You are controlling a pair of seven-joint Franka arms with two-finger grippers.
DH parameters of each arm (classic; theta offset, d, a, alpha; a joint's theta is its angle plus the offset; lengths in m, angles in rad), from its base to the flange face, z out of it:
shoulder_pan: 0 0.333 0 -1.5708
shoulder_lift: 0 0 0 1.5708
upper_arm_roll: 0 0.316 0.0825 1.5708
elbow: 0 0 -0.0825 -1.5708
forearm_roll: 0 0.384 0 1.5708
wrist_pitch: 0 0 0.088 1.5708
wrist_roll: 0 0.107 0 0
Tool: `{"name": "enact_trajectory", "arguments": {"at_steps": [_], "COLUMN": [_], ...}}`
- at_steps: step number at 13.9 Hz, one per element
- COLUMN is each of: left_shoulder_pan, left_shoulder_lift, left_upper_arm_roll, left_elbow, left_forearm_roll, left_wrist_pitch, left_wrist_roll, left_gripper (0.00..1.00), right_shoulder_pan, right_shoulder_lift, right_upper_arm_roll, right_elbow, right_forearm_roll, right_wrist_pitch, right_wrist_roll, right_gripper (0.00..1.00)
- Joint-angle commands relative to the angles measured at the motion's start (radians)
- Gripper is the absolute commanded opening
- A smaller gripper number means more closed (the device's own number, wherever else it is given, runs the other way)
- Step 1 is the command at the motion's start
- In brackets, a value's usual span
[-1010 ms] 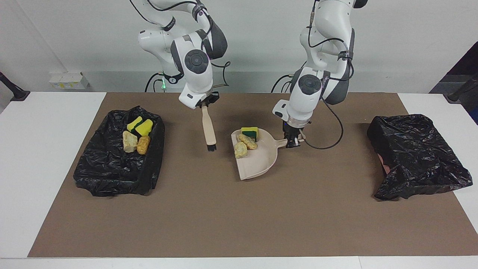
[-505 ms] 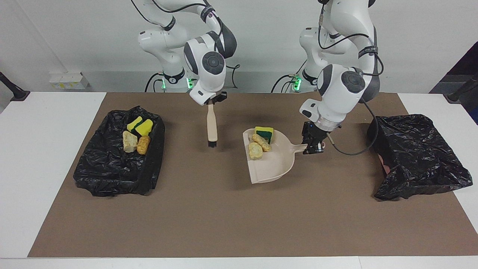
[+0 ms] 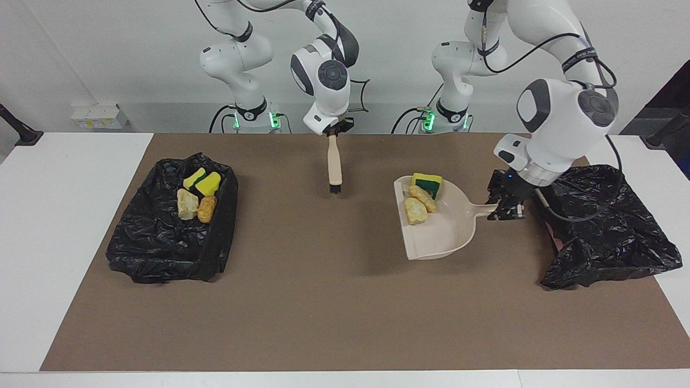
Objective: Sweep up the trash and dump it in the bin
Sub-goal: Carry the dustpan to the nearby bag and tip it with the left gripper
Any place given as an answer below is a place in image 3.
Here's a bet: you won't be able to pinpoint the brown bread roll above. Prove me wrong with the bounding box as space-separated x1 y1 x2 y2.
197 196 218 224

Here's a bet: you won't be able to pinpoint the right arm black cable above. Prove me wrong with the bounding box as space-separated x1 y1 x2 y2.
194 0 373 114

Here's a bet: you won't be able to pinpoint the brown table mat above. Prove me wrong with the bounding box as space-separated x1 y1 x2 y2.
40 133 690 372

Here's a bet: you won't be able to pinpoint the large yellow green sponge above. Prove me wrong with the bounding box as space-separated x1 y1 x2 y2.
411 172 443 199

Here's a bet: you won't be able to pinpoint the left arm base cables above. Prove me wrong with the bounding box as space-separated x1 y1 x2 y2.
391 81 445 134

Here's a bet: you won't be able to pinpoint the black bag lined bin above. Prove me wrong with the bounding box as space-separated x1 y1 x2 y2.
105 153 239 285
529 164 683 290

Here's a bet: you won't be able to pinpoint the dark cabinet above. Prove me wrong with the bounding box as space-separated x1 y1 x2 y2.
620 59 690 181

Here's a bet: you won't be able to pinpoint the plain yellow sponge wedge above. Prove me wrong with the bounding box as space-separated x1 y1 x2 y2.
195 172 222 197

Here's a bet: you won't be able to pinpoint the small yellow green sponge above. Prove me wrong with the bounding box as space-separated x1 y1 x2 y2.
183 168 208 193

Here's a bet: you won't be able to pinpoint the striped pale bread piece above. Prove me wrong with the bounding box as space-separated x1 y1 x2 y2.
177 189 200 220

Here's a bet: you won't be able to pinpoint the pale bread chunk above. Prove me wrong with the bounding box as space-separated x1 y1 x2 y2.
408 185 438 213
404 197 429 225

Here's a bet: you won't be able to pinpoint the black clamp stand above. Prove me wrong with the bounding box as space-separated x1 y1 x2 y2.
641 107 690 149
0 102 44 147

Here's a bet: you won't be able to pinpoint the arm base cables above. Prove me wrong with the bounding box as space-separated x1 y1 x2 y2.
209 104 292 134
391 81 445 134

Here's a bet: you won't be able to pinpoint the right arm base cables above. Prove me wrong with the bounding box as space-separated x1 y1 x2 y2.
209 104 292 134

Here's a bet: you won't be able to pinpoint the beige hand brush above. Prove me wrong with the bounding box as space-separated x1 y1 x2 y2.
327 132 344 195

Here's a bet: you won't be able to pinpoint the beige plastic dustpan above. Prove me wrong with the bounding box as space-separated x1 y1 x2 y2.
394 174 499 261

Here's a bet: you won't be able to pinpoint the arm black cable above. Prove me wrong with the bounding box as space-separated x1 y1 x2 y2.
479 0 622 222
194 0 373 114

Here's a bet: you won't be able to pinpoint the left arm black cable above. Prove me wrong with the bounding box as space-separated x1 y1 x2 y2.
479 0 622 222

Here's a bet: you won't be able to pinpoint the white power strip box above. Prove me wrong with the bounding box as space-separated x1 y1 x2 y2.
71 105 130 130

